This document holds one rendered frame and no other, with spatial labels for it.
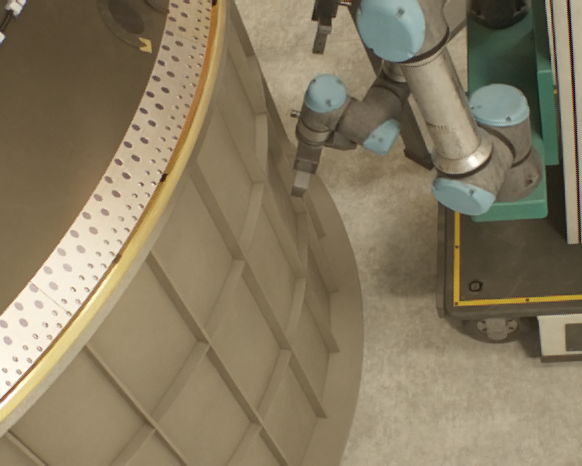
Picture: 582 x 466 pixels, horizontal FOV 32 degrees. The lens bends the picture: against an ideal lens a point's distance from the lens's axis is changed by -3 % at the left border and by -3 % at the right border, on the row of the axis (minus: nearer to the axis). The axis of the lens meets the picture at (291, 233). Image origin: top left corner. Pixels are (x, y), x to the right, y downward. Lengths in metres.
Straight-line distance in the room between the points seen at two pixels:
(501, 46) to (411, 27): 0.81
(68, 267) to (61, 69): 0.32
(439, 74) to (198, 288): 0.62
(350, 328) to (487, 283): 0.50
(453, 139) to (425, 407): 1.05
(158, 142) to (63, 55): 0.22
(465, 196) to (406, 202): 1.16
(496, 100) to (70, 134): 0.81
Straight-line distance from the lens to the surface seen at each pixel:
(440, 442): 2.68
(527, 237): 2.56
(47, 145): 1.67
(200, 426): 2.15
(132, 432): 1.97
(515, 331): 2.73
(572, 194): 2.38
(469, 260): 2.54
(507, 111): 1.98
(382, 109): 2.00
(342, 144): 2.09
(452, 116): 1.81
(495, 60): 2.39
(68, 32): 1.75
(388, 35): 1.65
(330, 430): 2.71
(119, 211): 1.70
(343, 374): 2.78
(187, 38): 1.92
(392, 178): 3.13
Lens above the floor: 2.44
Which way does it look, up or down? 52 degrees down
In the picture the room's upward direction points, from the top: 23 degrees counter-clockwise
